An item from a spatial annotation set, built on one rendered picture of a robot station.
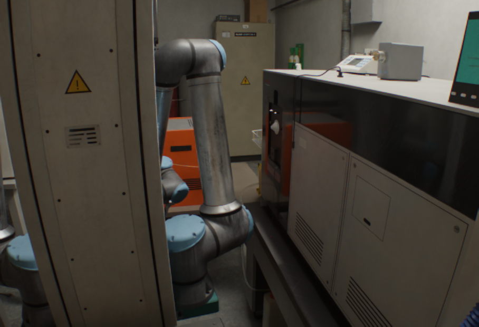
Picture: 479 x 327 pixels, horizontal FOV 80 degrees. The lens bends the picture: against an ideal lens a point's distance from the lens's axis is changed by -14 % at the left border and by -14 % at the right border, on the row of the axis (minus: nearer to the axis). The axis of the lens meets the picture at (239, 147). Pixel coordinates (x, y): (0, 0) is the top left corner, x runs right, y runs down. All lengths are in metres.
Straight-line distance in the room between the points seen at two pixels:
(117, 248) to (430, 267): 0.71
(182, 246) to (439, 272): 0.69
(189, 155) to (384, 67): 1.05
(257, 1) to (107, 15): 3.91
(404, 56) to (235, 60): 3.44
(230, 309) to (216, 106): 1.44
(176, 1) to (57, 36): 4.07
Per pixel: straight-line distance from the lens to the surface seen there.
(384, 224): 0.77
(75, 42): 0.75
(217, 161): 1.07
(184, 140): 1.69
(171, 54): 1.00
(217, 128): 1.06
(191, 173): 1.75
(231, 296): 2.27
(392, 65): 1.15
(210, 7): 4.80
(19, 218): 2.08
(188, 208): 1.79
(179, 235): 1.02
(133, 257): 0.89
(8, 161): 1.99
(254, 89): 4.52
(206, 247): 1.07
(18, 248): 1.10
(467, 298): 0.69
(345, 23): 2.99
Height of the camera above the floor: 1.51
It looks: 16 degrees down
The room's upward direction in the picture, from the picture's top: straight up
